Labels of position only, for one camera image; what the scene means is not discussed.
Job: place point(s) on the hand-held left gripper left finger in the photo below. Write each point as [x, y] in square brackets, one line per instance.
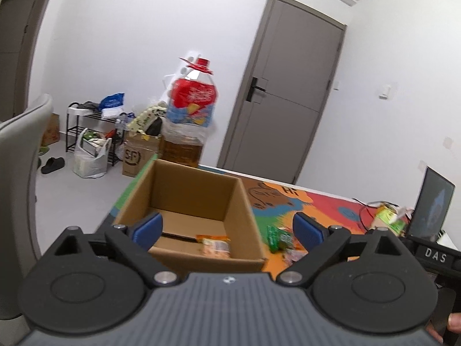
[147, 230]

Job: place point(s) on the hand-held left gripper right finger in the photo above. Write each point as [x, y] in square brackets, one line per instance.
[304, 229]

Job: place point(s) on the green snack packet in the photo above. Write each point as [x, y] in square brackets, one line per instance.
[279, 238]

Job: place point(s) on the person's right hand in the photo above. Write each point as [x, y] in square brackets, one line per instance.
[454, 323]

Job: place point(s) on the colourful bear print mat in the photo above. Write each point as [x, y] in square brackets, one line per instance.
[324, 205]

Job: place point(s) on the dark tablet screen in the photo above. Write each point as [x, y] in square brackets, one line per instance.
[432, 205]

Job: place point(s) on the green yellow carton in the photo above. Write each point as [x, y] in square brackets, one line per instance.
[390, 220]

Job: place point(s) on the orange snack packet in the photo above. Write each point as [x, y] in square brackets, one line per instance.
[214, 247]

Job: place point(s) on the printed cardboard box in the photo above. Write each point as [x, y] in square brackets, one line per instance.
[138, 155]

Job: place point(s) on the white plastic bag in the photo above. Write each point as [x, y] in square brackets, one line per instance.
[90, 162]

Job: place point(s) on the black slipper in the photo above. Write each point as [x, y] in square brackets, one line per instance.
[52, 165]

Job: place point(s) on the black shoe rack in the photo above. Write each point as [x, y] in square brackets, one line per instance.
[70, 129]

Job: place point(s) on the blue plastic bag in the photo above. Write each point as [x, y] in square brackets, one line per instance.
[112, 102]

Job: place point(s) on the small brown carton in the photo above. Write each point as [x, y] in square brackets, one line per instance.
[53, 131]

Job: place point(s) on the large cooking oil bottle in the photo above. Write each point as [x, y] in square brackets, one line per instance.
[189, 97]

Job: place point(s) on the grey chair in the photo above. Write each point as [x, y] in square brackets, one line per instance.
[21, 151]

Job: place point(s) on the grey room door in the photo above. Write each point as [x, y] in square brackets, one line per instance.
[288, 79]

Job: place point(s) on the white perforated rack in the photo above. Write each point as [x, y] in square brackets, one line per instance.
[171, 79]

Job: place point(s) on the grey side door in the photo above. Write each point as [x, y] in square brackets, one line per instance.
[18, 43]

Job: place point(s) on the small white wall switch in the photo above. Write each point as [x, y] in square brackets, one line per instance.
[336, 85]

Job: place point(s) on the white wall switch box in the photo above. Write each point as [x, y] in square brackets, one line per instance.
[385, 92]

